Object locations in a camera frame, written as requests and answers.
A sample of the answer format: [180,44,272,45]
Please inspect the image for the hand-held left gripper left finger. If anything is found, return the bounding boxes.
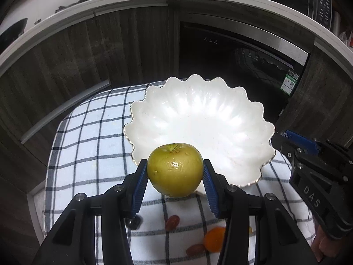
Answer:
[30,159,149,265]

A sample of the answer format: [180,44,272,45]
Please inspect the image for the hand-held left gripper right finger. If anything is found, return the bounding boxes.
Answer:
[203,159,313,265]

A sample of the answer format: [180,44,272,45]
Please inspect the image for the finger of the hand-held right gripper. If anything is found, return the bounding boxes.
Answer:
[272,134,297,162]
[284,130,322,155]

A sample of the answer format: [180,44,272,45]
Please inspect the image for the dark grape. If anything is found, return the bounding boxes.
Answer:
[124,216,142,229]

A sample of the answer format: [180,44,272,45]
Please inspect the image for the green apple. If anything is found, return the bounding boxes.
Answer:
[147,143,204,198]

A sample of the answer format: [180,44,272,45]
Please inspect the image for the red cherry tomato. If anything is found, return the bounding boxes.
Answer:
[186,243,206,257]
[165,215,180,231]

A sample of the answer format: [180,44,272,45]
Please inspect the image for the orange tangerine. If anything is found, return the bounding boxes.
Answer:
[203,227,226,252]

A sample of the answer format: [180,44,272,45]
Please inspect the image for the white scalloped bowl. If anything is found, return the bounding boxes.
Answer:
[123,74,276,196]

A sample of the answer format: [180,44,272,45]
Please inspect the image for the person's right hand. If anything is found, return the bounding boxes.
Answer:
[310,223,335,263]

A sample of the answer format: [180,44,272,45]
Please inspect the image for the green label sticker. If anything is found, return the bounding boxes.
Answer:
[280,70,300,93]

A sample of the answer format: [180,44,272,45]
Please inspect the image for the blue checked cloth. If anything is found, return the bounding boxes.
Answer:
[43,81,317,265]

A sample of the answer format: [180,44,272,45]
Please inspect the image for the black built-in dishwasher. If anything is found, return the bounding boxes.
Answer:
[178,19,309,122]

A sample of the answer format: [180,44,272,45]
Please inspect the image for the clear plastic bag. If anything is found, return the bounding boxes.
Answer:
[334,14,353,47]

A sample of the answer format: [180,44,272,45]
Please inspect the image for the dark wood kitchen cabinet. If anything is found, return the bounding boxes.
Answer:
[0,0,353,199]

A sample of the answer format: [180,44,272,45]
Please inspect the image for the black wok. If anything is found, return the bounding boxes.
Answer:
[0,18,28,50]

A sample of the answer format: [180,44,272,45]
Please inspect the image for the silver cabinet handle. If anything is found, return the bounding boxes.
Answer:
[21,79,112,144]

